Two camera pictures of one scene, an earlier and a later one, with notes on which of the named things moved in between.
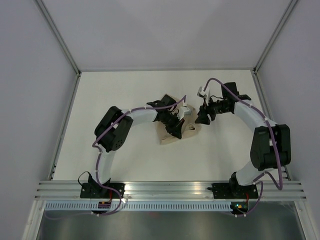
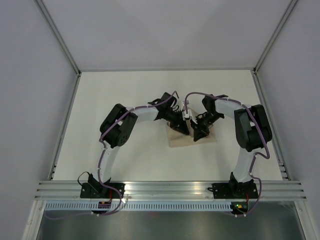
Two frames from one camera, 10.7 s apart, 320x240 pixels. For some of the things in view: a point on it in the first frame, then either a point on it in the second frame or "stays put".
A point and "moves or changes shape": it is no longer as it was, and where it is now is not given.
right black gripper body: x=214 y=108 to x=207 y=120
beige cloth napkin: x=191 y=125 moves or changes shape
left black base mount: x=96 y=190 stays put
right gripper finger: x=203 y=118 to x=200 y=132
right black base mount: x=232 y=190 stays put
